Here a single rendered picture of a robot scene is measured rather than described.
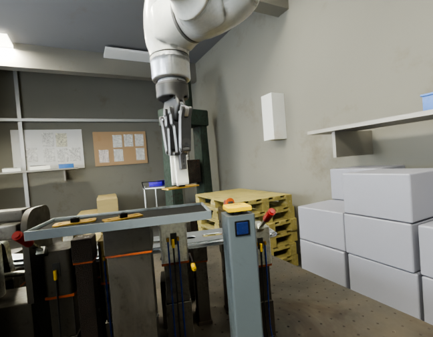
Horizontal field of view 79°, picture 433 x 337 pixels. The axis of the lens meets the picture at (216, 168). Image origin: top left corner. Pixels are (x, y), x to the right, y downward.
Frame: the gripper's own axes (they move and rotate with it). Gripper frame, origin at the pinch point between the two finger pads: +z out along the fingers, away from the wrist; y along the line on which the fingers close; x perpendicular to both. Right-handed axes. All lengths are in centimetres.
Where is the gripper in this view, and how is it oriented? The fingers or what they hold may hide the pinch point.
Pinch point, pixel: (179, 170)
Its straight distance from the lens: 61.9
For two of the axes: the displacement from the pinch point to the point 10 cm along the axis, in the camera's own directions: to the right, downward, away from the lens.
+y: -5.6, 0.2, 8.3
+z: 0.8, 10.0, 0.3
